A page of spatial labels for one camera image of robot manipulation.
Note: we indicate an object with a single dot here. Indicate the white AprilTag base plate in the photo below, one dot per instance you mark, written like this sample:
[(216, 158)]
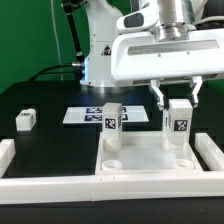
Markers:
[(81, 115)]

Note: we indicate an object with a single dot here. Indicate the white U-shaped obstacle fence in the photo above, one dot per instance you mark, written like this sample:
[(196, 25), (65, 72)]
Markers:
[(207, 182)]

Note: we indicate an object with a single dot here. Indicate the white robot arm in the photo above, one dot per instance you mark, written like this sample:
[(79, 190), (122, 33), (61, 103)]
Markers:
[(176, 19)]

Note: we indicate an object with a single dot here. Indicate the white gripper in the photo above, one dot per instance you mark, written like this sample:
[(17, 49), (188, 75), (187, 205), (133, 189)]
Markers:
[(138, 59)]

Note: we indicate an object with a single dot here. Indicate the white square tabletop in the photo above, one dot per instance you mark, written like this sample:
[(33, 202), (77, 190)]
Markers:
[(145, 152)]

